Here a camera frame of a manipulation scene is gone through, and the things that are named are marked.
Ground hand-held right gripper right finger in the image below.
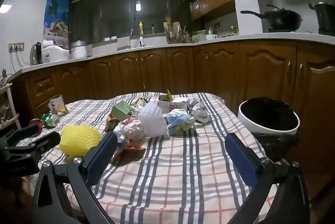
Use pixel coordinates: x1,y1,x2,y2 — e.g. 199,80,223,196
224,132,312,224

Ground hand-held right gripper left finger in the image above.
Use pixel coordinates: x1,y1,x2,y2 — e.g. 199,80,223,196
31,132,118,224

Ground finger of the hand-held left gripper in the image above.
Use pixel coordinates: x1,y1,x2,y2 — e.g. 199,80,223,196
5,131,61,160
0,125,42,147

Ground white trash bin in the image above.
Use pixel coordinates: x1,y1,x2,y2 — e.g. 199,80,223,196
238,97,300,135

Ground green paper carton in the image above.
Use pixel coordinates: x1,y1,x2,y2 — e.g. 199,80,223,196
111,101,133,121

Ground white milk carton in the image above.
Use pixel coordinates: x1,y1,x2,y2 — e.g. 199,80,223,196
158,98,190,115

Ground red foil wrapper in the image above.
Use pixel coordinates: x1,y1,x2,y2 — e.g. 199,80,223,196
29,119,43,133

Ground green foil wrapper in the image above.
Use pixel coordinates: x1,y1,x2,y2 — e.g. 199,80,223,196
42,113,60,127

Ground red orange snack wrapper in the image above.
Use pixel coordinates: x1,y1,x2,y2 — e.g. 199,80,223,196
112,140,146,160
105,114,120,133

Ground yellow foam fruit net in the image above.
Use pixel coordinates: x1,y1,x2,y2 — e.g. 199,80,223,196
59,126,102,157

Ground white shelf rack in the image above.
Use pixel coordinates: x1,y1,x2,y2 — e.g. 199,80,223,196
0,83,21,130

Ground crumpled white red wrapper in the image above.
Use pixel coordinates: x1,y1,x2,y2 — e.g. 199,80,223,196
114,119,144,141

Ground small snack packet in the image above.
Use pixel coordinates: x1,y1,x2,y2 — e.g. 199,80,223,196
48,95,69,117

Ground white foam fruit net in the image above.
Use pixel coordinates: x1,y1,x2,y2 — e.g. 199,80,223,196
138,102,168,137

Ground crumpled white paper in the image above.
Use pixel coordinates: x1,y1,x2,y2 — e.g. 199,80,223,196
189,99,210,124

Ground gold foil wrapper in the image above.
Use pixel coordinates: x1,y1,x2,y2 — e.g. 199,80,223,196
131,98,149,107

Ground crumpled blue yellow plastic bag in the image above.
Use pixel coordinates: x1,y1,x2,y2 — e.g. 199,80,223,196
166,108,196,135

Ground checkered tablecloth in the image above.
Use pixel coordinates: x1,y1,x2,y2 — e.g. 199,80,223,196
23,92,279,224

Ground steel electric kettle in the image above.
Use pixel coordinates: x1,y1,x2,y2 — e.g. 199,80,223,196
30,42,43,65

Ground white rice cooker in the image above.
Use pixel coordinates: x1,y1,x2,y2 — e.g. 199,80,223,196
42,39,70,62

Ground dark gold snack wrapper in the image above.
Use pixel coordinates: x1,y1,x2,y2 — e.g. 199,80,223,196
158,90,174,102

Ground wooden lower cabinets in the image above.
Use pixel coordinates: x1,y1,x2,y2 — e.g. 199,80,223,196
13,39,335,198

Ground white canister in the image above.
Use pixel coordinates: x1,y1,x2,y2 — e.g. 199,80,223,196
71,40,87,59

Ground white dish cloth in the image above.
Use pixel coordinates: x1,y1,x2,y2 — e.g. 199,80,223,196
117,37,130,50

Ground white kitchen countertop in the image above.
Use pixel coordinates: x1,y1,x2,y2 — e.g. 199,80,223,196
8,32,335,83

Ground gas stove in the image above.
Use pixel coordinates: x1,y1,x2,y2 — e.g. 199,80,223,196
268,27,335,36

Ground utensil holder with utensils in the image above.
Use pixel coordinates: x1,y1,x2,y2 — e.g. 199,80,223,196
164,21,184,44

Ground kitchen window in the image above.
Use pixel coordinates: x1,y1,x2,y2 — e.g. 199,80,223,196
71,0,184,44

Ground black wok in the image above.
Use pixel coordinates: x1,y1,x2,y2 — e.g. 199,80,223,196
240,5,303,31

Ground dark cooking pot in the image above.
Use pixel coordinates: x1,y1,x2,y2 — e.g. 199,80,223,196
308,1,335,32

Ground beach fruit wall poster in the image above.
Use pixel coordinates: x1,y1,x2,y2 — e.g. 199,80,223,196
43,0,72,37

